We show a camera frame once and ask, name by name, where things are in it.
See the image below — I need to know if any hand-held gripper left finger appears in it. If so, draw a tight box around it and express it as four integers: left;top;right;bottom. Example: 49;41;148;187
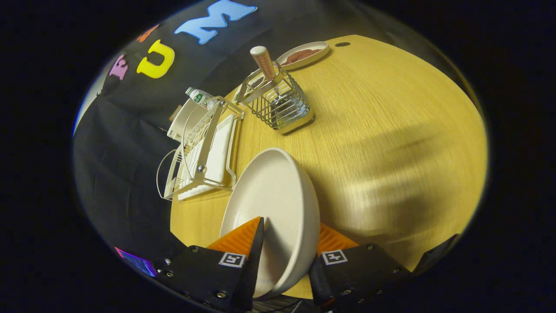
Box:
153;216;265;313

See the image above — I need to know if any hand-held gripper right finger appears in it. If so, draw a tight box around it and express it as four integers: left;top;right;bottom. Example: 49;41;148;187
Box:
308;222;412;312

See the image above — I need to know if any white round plate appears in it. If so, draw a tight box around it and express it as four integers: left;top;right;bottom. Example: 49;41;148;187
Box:
219;147;321;300

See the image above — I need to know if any white dish rack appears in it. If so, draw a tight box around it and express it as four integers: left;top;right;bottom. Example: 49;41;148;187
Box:
156;97;245;201

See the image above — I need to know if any metal wire basket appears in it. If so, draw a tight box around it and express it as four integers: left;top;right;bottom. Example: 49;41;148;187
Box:
237;65;315;134

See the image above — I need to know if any spoon with checked handle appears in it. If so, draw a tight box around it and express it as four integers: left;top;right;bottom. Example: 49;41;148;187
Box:
250;46;281;98

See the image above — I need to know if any round plate with meat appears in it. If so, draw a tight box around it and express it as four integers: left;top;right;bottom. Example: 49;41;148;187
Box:
276;41;331;71

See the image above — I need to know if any white toaster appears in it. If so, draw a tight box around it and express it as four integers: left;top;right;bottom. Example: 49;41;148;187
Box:
167;98;209;142

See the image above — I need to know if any white drink bottle green label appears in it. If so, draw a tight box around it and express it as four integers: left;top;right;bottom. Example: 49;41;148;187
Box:
185;87;220;109

